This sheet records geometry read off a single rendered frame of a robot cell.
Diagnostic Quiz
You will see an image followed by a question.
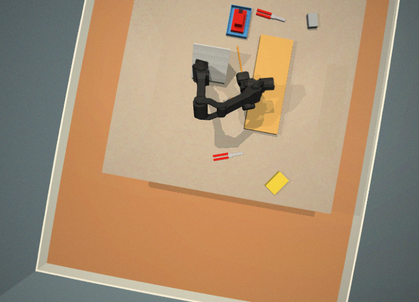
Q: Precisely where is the blue rectangular tray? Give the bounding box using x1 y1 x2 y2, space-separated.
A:
226 5 252 39

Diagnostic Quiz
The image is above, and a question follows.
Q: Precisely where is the yellow rectangular block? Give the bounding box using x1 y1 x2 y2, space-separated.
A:
265 171 289 195

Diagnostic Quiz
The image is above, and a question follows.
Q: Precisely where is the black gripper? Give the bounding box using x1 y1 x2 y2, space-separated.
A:
236 71 255 110

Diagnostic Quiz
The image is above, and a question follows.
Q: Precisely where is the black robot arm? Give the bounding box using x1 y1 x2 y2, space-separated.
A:
192 59 275 120

